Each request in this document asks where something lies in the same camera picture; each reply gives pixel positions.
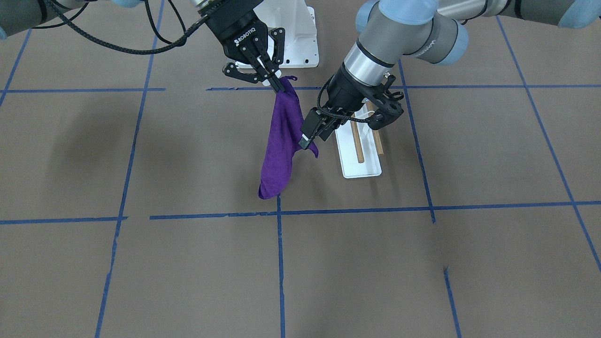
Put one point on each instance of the purple microfibre towel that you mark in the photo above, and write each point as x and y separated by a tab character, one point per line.
283	141

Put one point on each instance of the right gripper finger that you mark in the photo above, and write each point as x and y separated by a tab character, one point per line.
268	73

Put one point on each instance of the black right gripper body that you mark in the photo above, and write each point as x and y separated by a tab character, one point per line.
236	34

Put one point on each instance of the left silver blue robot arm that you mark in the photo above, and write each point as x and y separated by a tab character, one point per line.
429	30

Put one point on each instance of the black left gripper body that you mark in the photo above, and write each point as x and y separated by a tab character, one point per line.
344	95

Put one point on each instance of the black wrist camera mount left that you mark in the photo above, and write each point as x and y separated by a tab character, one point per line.
388	104

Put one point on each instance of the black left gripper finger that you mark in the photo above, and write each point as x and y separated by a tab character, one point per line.
328	126
313	124

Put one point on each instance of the white towel rack stand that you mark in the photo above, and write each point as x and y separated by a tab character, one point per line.
359	148

